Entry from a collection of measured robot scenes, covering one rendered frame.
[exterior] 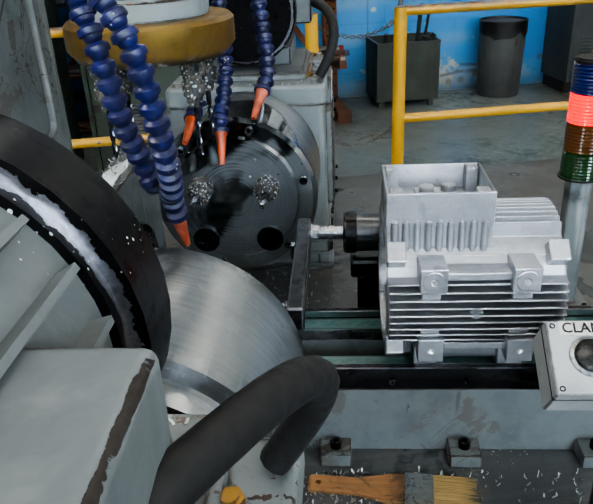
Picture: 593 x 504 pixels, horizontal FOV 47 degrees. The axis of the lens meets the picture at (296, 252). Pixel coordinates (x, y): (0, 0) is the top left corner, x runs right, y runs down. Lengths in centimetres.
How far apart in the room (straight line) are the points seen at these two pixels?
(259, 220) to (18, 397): 88
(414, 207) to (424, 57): 487
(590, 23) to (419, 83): 143
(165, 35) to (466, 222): 37
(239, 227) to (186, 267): 49
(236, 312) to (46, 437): 39
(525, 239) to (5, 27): 65
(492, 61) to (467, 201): 518
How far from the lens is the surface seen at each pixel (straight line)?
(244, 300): 58
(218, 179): 104
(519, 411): 91
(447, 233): 78
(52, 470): 17
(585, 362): 65
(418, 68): 562
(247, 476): 38
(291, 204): 104
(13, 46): 92
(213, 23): 72
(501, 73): 595
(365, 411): 88
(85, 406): 18
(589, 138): 114
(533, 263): 78
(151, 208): 96
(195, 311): 53
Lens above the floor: 142
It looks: 26 degrees down
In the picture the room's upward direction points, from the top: 3 degrees counter-clockwise
